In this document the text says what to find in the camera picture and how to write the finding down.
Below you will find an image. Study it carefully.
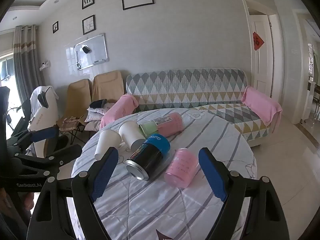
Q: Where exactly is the whiteboard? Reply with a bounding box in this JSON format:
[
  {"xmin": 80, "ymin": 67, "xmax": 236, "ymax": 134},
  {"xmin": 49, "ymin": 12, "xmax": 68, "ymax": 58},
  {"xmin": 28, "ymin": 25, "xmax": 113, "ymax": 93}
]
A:
[{"xmin": 74, "ymin": 33, "xmax": 109, "ymax": 71}]

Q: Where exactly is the tall pink cup with label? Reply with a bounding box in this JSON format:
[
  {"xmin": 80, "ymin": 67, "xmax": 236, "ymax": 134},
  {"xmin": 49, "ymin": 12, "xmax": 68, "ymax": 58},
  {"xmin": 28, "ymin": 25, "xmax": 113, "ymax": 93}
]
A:
[{"xmin": 154, "ymin": 112, "xmax": 186, "ymax": 138}]

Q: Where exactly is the black cup with blue band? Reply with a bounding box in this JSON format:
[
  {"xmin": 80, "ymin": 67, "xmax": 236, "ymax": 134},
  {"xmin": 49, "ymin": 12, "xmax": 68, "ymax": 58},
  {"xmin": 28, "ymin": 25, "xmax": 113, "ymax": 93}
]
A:
[{"xmin": 125, "ymin": 134, "xmax": 171, "ymax": 181}]

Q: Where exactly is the white door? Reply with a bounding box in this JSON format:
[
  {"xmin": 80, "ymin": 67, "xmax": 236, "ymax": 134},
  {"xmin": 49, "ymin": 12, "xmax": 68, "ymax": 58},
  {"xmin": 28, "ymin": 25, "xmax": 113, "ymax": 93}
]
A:
[{"xmin": 248, "ymin": 15, "xmax": 273, "ymax": 98}]

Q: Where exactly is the red door decoration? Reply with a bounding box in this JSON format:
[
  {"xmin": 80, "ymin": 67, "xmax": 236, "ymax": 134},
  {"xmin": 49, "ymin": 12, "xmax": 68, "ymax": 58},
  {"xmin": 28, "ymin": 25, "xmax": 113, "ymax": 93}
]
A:
[{"xmin": 252, "ymin": 31, "xmax": 262, "ymax": 51}]

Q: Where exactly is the line drawing picture frame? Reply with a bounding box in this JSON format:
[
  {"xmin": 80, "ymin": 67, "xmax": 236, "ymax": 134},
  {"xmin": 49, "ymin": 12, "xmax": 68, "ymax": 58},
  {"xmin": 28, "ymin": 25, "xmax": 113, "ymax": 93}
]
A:
[{"xmin": 82, "ymin": 15, "xmax": 96, "ymax": 35}]

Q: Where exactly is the sofa with diamond pattern cover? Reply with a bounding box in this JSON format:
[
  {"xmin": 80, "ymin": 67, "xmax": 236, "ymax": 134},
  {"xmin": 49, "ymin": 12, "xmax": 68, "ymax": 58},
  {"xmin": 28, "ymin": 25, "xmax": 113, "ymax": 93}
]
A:
[{"xmin": 125, "ymin": 67, "xmax": 283, "ymax": 148}]

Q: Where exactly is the green cup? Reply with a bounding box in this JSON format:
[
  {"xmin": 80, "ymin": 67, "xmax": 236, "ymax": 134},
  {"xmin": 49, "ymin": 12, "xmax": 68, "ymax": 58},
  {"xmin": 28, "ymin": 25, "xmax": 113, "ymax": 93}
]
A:
[{"xmin": 139, "ymin": 120, "xmax": 160, "ymax": 139}]

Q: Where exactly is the pink translucent cup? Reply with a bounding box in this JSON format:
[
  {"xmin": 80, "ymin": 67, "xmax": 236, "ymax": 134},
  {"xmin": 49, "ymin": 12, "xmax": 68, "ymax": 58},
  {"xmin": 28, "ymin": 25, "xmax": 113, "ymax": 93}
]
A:
[{"xmin": 164, "ymin": 148, "xmax": 200, "ymax": 189}]

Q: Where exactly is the black cloth item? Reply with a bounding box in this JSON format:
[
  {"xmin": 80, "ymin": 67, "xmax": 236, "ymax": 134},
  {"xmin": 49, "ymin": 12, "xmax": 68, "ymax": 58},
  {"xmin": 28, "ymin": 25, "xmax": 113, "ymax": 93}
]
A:
[{"xmin": 89, "ymin": 99, "xmax": 108, "ymax": 109}]

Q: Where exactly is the white chair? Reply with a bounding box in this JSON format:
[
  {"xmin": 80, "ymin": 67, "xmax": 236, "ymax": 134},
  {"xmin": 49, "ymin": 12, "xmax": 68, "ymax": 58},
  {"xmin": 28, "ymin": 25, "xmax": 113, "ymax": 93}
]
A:
[{"xmin": 27, "ymin": 86, "xmax": 60, "ymax": 158}]

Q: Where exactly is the white paper cup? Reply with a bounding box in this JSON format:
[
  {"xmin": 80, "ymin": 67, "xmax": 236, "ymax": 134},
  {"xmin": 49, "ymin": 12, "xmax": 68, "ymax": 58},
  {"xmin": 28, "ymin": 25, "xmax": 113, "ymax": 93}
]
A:
[
  {"xmin": 94, "ymin": 129, "xmax": 122, "ymax": 161},
  {"xmin": 118, "ymin": 121, "xmax": 146, "ymax": 151}
]

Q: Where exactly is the pink towel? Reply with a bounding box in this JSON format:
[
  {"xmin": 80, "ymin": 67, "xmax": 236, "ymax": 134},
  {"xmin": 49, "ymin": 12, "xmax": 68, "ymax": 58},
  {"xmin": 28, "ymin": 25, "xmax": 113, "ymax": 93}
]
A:
[
  {"xmin": 241, "ymin": 86, "xmax": 283, "ymax": 127},
  {"xmin": 100, "ymin": 94, "xmax": 139, "ymax": 130}
]

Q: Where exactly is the grey curtain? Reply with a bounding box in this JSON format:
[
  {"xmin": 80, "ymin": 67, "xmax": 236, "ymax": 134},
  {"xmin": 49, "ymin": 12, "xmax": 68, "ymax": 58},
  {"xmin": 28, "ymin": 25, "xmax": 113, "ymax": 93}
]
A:
[{"xmin": 12, "ymin": 24, "xmax": 46, "ymax": 93}]

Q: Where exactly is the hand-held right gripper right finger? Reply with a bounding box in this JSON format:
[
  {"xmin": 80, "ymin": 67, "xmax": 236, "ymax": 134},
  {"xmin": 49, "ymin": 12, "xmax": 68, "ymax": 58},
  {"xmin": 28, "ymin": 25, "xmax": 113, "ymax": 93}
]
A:
[{"xmin": 198, "ymin": 147, "xmax": 290, "ymax": 240}]

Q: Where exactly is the light patterned cushion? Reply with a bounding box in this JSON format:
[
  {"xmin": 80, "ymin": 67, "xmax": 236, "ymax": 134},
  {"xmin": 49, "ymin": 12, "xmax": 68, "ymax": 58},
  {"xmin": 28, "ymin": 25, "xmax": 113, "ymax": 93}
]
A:
[{"xmin": 84, "ymin": 105, "xmax": 111, "ymax": 132}]

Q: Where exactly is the beige patterned cloth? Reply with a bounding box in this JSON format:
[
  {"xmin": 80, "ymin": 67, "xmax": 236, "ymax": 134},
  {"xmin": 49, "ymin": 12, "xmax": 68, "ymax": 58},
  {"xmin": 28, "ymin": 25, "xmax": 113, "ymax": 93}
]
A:
[{"xmin": 56, "ymin": 116, "xmax": 84, "ymax": 133}]

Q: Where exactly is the tan folding chair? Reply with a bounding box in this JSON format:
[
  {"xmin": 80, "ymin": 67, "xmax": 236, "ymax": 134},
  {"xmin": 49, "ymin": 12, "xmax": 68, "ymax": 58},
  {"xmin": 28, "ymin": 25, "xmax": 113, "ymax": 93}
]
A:
[
  {"xmin": 91, "ymin": 70, "xmax": 125, "ymax": 103},
  {"xmin": 59, "ymin": 78, "xmax": 93, "ymax": 143}
]

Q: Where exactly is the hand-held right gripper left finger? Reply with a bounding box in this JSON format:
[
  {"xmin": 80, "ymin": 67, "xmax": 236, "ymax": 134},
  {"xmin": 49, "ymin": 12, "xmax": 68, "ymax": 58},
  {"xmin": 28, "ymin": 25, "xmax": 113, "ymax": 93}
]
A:
[{"xmin": 26, "ymin": 146, "xmax": 119, "ymax": 240}]

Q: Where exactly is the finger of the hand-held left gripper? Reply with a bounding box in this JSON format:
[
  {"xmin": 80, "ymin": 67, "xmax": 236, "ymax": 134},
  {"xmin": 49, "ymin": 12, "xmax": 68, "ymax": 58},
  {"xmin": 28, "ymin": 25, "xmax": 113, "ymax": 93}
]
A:
[
  {"xmin": 10, "ymin": 145, "xmax": 83, "ymax": 181},
  {"xmin": 6, "ymin": 126, "xmax": 60, "ymax": 153}
]

